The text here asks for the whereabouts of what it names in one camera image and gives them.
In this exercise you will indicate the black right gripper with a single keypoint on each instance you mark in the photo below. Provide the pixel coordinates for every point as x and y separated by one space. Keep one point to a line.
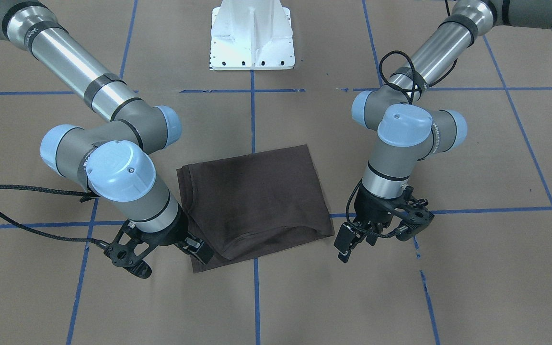
172 231

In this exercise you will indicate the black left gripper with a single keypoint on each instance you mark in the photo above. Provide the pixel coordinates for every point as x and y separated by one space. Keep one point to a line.
370 209

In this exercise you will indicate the brown t-shirt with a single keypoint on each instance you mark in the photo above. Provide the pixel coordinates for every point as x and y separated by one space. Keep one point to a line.
254 205

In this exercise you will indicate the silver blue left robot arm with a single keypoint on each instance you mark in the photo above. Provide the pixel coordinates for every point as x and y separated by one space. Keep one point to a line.
408 133

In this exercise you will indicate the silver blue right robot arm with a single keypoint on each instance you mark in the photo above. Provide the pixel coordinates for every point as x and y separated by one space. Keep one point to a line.
111 161

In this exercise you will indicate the blue tape line lengthwise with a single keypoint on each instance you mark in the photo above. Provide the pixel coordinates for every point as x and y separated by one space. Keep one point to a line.
257 299

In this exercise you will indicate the blue tape line crosswise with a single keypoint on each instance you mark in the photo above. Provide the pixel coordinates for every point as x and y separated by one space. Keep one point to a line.
435 212

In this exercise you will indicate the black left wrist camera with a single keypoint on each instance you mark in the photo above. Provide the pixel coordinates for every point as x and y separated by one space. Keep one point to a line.
413 212

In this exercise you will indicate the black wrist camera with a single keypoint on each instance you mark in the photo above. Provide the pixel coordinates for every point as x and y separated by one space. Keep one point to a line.
122 249
413 212

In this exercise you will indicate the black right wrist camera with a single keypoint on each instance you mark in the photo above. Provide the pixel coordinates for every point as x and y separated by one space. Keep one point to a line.
122 249

